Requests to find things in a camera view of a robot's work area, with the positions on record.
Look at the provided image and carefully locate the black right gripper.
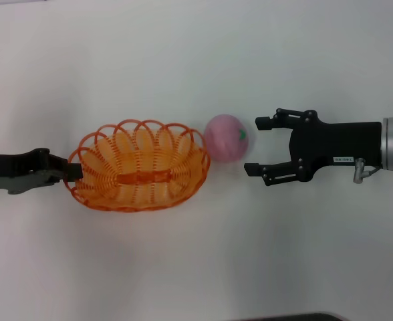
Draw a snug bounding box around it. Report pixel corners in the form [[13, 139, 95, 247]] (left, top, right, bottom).
[[243, 108, 384, 187]]

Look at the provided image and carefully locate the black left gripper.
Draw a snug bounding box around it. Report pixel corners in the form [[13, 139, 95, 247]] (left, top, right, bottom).
[[0, 148, 84, 195]]

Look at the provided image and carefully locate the pink peach with green leaf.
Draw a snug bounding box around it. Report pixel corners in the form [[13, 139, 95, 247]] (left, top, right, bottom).
[[203, 114, 251, 164]]

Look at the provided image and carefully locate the orange plastic woven basket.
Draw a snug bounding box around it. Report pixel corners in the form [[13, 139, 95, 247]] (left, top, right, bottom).
[[63, 118, 212, 213]]

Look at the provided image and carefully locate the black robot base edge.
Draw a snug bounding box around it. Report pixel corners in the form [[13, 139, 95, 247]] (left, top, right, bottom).
[[239, 312, 346, 321]]

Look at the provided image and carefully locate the right wrist cable with plug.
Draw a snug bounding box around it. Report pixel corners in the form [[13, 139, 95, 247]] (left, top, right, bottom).
[[352, 157, 382, 184]]

